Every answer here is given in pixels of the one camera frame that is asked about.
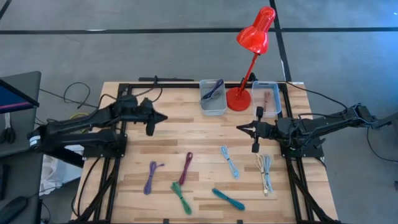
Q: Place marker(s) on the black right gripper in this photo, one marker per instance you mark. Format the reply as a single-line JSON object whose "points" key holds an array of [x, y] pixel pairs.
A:
{"points": [[257, 137]]}

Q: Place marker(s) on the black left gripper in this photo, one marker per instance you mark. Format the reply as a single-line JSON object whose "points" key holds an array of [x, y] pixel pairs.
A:
{"points": [[150, 127]]}

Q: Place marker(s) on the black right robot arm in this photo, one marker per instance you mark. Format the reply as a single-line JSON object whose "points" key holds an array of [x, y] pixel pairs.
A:
{"points": [[326, 124]]}

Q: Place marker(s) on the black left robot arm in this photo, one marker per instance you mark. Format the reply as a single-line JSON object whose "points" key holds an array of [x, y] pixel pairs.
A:
{"points": [[77, 124]]}

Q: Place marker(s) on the clear plastic bin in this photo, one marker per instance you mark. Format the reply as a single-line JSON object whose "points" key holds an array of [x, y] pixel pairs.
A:
{"points": [[275, 104]]}

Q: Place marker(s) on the white opaque plastic bin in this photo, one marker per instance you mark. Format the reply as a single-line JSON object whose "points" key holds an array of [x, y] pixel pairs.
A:
{"points": [[214, 107]]}

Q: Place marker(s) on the red lamp stand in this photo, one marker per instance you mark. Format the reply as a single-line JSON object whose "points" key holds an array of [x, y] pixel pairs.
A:
{"points": [[255, 37]]}

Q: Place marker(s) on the white plastic bag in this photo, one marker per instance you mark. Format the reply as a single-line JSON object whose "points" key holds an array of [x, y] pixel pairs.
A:
{"points": [[59, 174]]}

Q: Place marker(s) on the grey side desk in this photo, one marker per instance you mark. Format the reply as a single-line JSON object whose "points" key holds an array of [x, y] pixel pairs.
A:
{"points": [[21, 130]]}

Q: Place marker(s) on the dark laptop screen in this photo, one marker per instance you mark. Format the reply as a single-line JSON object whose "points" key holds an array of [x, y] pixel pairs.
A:
{"points": [[15, 96]]}

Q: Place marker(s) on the black computer mouse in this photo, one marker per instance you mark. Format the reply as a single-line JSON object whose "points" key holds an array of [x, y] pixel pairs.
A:
{"points": [[12, 210]]}

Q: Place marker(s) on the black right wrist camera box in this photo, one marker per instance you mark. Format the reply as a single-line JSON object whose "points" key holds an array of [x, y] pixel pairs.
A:
{"points": [[269, 129]]}

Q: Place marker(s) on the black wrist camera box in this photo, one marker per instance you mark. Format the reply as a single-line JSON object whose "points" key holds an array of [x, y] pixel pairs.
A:
{"points": [[145, 104], [269, 129]]}

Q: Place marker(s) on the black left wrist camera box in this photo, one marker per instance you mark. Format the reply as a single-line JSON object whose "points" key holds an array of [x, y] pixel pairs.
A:
{"points": [[145, 104]]}

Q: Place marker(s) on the black aluminium table frame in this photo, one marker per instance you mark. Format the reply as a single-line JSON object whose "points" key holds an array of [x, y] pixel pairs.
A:
{"points": [[174, 85]]}

